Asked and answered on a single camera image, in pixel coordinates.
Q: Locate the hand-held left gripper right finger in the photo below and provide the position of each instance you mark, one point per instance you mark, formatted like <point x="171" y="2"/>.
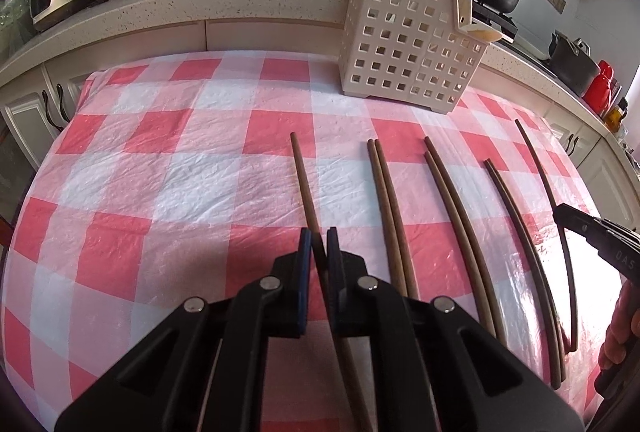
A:
<point x="334" y="292"/>

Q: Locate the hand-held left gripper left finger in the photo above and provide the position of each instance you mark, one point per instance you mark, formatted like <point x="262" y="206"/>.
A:
<point x="304" y="292"/>

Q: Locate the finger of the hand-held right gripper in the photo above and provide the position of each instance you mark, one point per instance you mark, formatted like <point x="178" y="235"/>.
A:
<point x="580" y="224"/>

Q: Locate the white perforated plastic basket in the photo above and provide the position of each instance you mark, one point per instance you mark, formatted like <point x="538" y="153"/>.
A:
<point x="400" y="37"/>

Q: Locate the person's right hand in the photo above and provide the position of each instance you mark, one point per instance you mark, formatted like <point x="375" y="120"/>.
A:
<point x="625" y="332"/>

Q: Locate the amber bottle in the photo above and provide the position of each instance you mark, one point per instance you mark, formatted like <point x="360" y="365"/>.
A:
<point x="616" y="117"/>

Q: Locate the red bottle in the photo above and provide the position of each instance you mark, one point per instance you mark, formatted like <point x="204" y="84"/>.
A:
<point x="597" y="87"/>

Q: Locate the red white checkered tablecloth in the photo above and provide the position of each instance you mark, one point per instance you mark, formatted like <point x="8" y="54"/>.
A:
<point x="175" y="192"/>

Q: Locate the black burner grate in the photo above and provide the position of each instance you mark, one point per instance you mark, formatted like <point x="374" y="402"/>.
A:
<point x="495" y="19"/>

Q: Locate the patterned glass door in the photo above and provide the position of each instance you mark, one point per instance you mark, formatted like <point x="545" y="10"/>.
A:
<point x="12" y="22"/>

